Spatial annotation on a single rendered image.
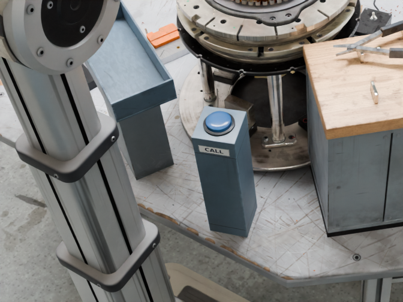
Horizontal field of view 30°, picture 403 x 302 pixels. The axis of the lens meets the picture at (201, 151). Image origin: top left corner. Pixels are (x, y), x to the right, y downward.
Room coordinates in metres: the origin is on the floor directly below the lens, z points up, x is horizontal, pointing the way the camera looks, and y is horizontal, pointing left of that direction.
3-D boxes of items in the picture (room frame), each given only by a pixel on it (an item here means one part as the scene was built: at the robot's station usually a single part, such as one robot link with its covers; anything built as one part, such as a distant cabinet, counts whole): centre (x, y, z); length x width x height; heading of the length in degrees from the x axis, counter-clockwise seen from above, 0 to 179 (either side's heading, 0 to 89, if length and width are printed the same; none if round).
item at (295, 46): (0.92, -0.17, 1.05); 0.08 x 0.02 x 0.01; 91
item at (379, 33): (0.87, -0.29, 1.09); 0.06 x 0.01 x 0.01; 112
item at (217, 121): (0.80, -0.03, 1.04); 0.04 x 0.04 x 0.01
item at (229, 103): (0.99, -0.08, 0.85); 0.06 x 0.04 x 0.05; 47
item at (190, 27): (1.04, -0.02, 1.05); 0.09 x 0.04 x 0.01; 1
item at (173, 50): (1.30, 0.02, 0.79); 0.12 x 0.09 x 0.02; 109
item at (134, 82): (0.99, 0.11, 0.92); 0.25 x 0.11 x 0.28; 16
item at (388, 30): (0.88, -0.33, 1.09); 0.04 x 0.01 x 0.02; 102
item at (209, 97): (1.09, -0.04, 0.91); 0.02 x 0.02 x 0.21
